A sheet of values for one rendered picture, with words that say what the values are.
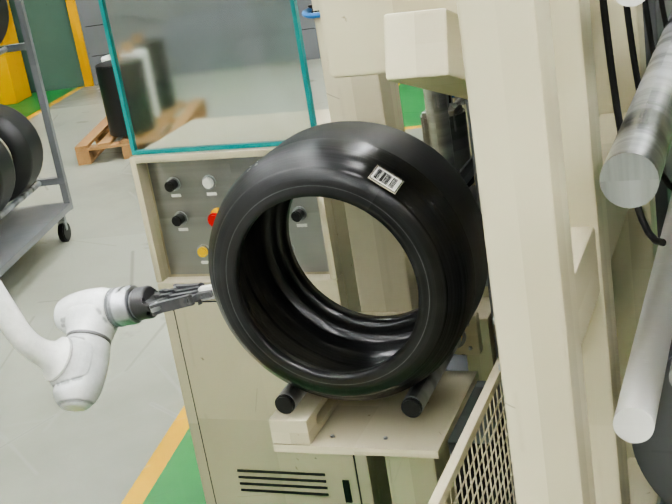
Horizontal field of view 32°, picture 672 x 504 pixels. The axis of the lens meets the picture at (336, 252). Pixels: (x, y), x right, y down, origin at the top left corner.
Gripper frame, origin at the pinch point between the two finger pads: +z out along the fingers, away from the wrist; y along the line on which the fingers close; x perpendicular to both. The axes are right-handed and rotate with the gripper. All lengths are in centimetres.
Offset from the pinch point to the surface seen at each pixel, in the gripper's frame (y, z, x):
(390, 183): -10, 51, -19
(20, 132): 320, -282, -2
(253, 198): -11.5, 22.3, -21.5
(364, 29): -36, 64, -51
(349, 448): -11.2, 25.4, 35.3
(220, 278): -11.4, 9.3, -6.4
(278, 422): -11.2, 11.2, 27.6
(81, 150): 510, -383, 47
